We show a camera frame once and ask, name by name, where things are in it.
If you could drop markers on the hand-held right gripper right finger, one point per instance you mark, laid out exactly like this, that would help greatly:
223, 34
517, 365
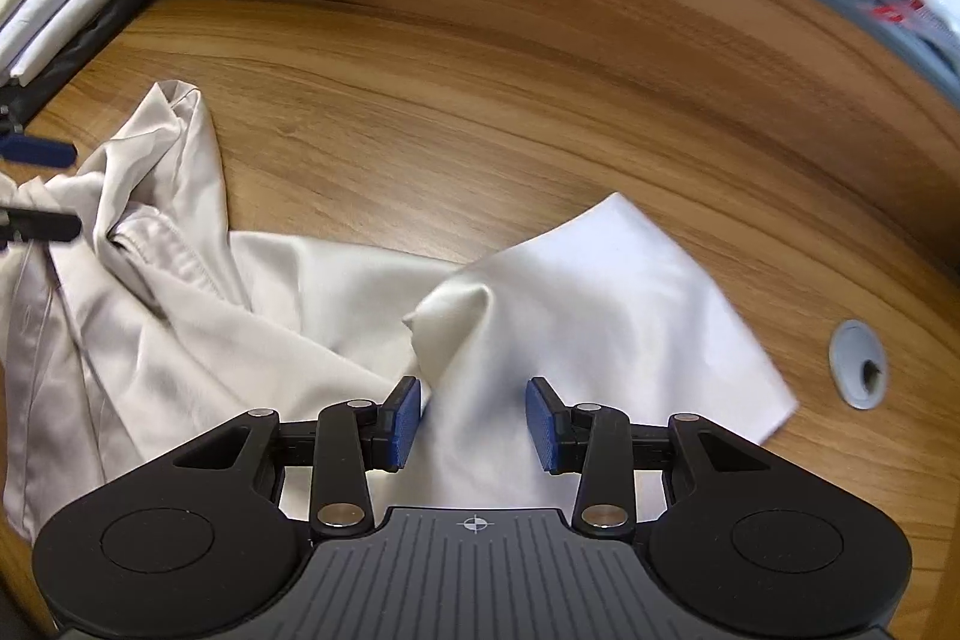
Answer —
541, 426

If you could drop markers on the dark folded garment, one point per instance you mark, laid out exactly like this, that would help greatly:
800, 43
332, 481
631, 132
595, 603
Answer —
90, 48

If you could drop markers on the cream button shirt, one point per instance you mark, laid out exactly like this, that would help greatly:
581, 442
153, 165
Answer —
562, 310

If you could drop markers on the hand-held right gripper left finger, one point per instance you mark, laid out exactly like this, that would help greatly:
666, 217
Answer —
405, 422

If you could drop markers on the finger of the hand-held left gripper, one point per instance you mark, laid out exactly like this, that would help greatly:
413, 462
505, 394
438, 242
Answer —
45, 225
37, 151

